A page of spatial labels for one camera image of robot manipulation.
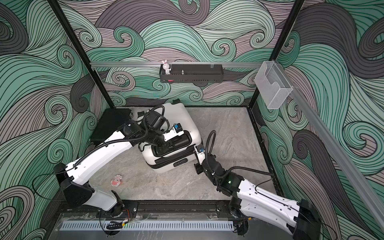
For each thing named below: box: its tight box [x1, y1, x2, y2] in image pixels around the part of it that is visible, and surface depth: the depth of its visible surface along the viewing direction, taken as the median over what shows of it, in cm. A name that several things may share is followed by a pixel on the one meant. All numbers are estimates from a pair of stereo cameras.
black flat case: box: [90, 108, 132, 143], surface depth 109 cm
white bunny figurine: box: [161, 59, 172, 75], surface depth 90 cm
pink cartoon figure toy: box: [110, 174, 123, 187], surface depth 81 cm
